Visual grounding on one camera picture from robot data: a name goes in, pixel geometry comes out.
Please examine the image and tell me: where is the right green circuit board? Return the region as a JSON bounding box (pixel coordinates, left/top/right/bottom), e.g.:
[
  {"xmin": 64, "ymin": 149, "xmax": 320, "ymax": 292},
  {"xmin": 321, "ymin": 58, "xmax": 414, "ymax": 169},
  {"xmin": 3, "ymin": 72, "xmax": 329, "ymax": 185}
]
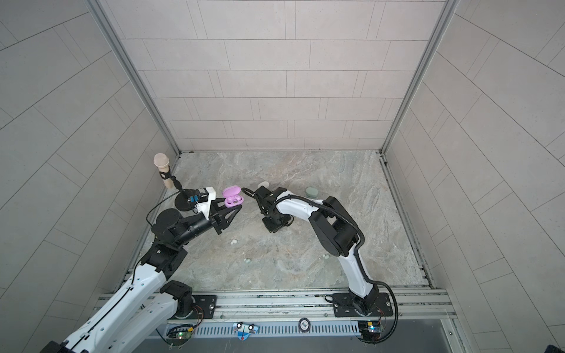
[{"xmin": 358, "ymin": 321, "xmax": 383, "ymax": 344}]

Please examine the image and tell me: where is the round black sticker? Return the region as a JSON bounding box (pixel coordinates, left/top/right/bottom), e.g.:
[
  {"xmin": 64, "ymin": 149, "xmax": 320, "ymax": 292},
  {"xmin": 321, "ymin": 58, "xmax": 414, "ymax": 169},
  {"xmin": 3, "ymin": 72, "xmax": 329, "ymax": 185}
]
[{"xmin": 298, "ymin": 318, "xmax": 311, "ymax": 333}]

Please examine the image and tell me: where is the left green circuit board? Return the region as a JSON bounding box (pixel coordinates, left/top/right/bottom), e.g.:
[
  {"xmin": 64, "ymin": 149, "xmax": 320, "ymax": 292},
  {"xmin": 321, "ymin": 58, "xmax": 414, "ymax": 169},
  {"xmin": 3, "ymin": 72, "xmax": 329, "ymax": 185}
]
[{"xmin": 166, "ymin": 324, "xmax": 195, "ymax": 349}]

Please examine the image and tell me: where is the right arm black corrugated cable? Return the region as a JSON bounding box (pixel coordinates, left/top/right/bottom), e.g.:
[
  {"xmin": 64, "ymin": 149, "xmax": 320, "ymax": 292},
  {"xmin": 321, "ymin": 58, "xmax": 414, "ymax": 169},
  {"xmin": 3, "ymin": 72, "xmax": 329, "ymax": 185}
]
[{"xmin": 240, "ymin": 187, "xmax": 399, "ymax": 344}]

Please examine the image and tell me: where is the pink earbud charging case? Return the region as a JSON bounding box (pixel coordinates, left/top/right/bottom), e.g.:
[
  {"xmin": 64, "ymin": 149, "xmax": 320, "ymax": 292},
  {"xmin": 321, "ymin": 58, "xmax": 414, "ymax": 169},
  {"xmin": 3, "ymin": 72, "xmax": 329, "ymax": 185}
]
[{"xmin": 222, "ymin": 185, "xmax": 244, "ymax": 208}]

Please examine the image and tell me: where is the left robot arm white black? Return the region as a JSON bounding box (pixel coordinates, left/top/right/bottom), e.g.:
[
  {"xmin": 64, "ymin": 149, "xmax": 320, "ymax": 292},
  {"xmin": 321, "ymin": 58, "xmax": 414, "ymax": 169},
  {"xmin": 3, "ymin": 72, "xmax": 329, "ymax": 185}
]
[{"xmin": 42, "ymin": 199, "xmax": 241, "ymax": 352}]

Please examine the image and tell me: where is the green circuit board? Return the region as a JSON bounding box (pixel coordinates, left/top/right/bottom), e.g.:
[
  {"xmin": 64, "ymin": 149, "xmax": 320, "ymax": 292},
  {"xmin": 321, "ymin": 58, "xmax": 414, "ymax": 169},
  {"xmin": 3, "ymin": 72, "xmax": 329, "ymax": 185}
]
[
  {"xmin": 358, "ymin": 321, "xmax": 383, "ymax": 344},
  {"xmin": 166, "ymin": 324, "xmax": 195, "ymax": 349}
]

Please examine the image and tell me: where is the aluminium rail frame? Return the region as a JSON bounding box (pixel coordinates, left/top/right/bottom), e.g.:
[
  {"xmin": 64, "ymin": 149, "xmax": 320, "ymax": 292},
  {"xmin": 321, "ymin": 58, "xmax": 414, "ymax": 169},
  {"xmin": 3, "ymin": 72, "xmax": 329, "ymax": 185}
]
[{"xmin": 194, "ymin": 286, "xmax": 457, "ymax": 324}]

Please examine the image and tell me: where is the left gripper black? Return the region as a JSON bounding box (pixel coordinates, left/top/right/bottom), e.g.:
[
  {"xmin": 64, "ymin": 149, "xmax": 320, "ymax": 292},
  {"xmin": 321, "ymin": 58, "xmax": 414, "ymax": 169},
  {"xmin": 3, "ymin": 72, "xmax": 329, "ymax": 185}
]
[{"xmin": 174, "ymin": 199, "xmax": 241, "ymax": 249}]

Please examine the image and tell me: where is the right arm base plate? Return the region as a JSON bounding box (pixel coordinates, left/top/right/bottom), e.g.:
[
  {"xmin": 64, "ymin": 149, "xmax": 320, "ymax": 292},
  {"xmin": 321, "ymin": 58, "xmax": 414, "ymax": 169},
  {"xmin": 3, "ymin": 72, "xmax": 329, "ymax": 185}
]
[{"xmin": 325, "ymin": 292, "xmax": 394, "ymax": 318}]

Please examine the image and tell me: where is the blue white small device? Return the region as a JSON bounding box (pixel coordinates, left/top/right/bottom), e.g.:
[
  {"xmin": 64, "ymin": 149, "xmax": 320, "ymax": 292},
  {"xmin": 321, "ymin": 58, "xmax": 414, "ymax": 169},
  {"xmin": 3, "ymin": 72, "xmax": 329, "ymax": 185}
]
[{"xmin": 233, "ymin": 322, "xmax": 258, "ymax": 341}]

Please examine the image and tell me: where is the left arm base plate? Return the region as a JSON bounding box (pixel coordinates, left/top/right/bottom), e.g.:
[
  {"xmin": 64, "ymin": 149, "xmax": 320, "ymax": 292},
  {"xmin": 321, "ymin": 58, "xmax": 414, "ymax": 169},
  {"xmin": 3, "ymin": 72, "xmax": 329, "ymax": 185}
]
[{"xmin": 174, "ymin": 295, "xmax": 217, "ymax": 320}]

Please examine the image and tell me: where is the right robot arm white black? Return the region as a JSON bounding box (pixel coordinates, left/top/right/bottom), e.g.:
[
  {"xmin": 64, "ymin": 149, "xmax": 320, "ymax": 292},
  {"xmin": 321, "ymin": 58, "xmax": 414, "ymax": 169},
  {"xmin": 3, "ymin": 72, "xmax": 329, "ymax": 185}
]
[{"xmin": 243, "ymin": 186, "xmax": 380, "ymax": 316}]

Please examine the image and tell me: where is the white earbud charging case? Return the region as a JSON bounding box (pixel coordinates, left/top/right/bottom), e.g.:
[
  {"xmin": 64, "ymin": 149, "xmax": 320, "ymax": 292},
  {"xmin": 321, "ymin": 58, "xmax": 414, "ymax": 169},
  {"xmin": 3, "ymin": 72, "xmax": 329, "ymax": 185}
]
[{"xmin": 257, "ymin": 181, "xmax": 270, "ymax": 189}]

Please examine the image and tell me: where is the beige microphone on black stand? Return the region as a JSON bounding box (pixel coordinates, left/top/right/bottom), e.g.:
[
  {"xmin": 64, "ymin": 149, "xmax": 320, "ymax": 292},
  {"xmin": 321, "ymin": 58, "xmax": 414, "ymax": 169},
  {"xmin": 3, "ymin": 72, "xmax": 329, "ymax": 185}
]
[{"xmin": 153, "ymin": 153, "xmax": 199, "ymax": 212}]

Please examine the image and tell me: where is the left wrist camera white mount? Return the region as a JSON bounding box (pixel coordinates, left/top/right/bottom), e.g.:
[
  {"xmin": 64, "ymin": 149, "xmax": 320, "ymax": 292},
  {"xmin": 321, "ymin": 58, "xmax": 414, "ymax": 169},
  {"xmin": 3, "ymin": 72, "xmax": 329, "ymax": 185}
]
[{"xmin": 184, "ymin": 187, "xmax": 216, "ymax": 219}]

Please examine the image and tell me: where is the green earbud charging case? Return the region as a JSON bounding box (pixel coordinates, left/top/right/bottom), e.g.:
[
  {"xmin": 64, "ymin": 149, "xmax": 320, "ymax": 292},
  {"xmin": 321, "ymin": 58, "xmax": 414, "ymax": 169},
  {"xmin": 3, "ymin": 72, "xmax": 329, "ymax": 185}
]
[{"xmin": 305, "ymin": 187, "xmax": 319, "ymax": 199}]

